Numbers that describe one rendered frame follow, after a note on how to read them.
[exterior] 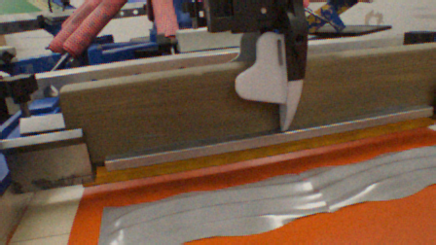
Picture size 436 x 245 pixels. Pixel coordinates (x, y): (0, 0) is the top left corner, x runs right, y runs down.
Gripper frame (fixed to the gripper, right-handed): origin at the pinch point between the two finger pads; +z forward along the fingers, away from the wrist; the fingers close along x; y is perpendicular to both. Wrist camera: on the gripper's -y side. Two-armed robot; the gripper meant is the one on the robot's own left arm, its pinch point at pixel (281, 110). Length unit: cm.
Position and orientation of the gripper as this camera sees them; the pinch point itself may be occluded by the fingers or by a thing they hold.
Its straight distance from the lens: 35.0
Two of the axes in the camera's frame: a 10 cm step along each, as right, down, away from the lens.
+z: 0.9, 9.4, 3.4
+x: 2.1, 3.1, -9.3
